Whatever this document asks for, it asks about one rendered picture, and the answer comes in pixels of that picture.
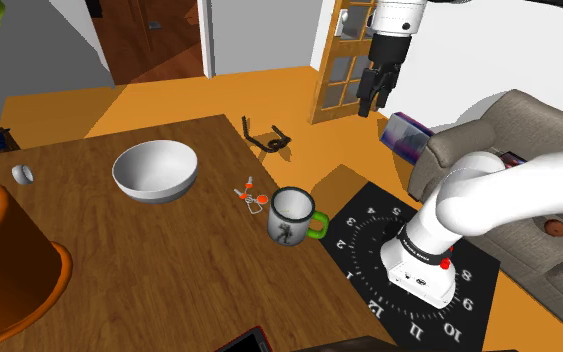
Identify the white bowl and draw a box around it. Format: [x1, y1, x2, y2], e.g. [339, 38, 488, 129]
[111, 140, 199, 205]

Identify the black bent object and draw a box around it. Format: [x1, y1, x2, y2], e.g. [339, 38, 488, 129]
[240, 115, 293, 155]

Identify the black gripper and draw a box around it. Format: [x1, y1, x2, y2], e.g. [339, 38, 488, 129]
[357, 33, 413, 118]

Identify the wooden table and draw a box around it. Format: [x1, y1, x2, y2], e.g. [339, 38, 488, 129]
[0, 113, 399, 352]

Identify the orange plant pot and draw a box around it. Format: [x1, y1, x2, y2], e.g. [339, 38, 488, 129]
[0, 177, 74, 350]

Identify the orange and white keyring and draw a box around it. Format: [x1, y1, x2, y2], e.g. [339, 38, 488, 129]
[233, 176, 270, 216]

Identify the black clock-face robot stand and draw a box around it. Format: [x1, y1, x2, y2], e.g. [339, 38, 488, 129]
[319, 181, 502, 352]

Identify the grey-brown sofa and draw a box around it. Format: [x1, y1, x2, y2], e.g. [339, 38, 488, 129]
[407, 89, 563, 343]

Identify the red and black book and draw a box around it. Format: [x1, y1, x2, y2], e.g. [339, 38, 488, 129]
[499, 151, 529, 170]

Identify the wooden door with glass panes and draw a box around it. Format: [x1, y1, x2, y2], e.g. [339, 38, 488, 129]
[309, 0, 386, 126]

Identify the grey mug with green handle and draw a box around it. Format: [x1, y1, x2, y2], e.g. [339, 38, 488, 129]
[267, 186, 331, 247]

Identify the brown round doughnut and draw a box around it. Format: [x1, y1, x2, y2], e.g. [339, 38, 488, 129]
[543, 219, 563, 239]

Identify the purple box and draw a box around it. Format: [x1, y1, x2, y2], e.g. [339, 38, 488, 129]
[379, 111, 436, 166]

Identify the red-edged black tablet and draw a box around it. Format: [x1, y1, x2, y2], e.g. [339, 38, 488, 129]
[212, 325, 275, 352]

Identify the dark brown wooden door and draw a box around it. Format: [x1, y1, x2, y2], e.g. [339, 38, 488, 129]
[84, 0, 206, 87]

